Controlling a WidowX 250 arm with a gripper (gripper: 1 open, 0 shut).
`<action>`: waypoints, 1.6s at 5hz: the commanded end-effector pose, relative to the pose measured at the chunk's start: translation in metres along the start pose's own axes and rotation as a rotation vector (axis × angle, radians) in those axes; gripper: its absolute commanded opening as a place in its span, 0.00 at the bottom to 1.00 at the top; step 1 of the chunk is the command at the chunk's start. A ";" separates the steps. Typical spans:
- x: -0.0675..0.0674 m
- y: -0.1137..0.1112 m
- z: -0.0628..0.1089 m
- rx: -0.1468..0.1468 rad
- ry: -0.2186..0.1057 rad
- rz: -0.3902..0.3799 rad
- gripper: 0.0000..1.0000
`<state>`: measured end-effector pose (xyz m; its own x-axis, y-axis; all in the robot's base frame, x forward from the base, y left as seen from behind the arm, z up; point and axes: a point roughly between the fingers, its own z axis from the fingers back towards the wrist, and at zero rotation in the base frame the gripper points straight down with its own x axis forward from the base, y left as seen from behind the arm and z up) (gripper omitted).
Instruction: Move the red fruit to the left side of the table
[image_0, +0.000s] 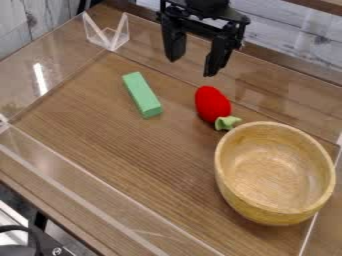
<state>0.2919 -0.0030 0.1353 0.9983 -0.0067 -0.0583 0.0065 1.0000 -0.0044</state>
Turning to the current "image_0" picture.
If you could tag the black table clamp bracket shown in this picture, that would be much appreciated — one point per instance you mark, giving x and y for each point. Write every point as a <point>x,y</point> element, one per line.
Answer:
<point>51,247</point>

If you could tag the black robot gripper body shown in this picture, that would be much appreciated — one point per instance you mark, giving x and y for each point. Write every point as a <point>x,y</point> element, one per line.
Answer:
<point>204,16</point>

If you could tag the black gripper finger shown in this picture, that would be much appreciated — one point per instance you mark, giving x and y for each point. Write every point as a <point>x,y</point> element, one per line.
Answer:
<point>217,58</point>
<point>174,38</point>

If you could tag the green rectangular block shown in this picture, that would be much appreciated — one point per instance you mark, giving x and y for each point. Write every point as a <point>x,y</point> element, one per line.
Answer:
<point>142,94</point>

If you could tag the red plush strawberry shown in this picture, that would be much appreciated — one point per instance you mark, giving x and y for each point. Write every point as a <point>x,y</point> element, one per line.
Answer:
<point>214,108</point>

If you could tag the wooden bowl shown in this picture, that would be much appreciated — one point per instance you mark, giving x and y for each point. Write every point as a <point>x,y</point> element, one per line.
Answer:
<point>274,172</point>

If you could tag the clear acrylic tray walls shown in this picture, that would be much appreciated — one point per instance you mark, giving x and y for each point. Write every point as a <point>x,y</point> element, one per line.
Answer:
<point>127,182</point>

